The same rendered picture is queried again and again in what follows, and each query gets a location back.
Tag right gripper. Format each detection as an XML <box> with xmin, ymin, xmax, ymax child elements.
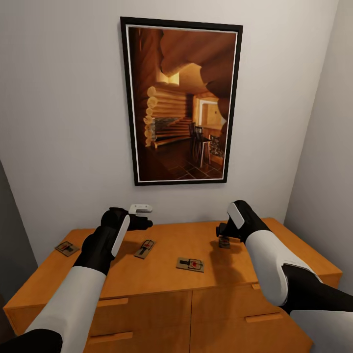
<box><xmin>216</xmin><ymin>222</ymin><xmax>242</xmax><ymax>240</ymax></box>

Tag mousetrap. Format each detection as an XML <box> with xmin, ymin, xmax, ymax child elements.
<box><xmin>176</xmin><ymin>257</ymin><xmax>204</xmax><ymax>273</ymax></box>
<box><xmin>55</xmin><ymin>241</ymin><xmax>79</xmax><ymax>257</ymax></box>
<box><xmin>134</xmin><ymin>239</ymin><xmax>156</xmax><ymax>259</ymax></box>
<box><xmin>218</xmin><ymin>235</ymin><xmax>230</xmax><ymax>249</ymax></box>

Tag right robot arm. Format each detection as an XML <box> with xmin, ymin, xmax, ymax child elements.
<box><xmin>216</xmin><ymin>201</ymin><xmax>353</xmax><ymax>353</ymax></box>

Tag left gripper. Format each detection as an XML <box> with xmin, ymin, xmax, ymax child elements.
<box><xmin>129</xmin><ymin>214</ymin><xmax>153</xmax><ymax>231</ymax></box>

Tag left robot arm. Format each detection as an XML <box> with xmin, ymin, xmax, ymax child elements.
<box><xmin>0</xmin><ymin>204</ymin><xmax>153</xmax><ymax>353</ymax></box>

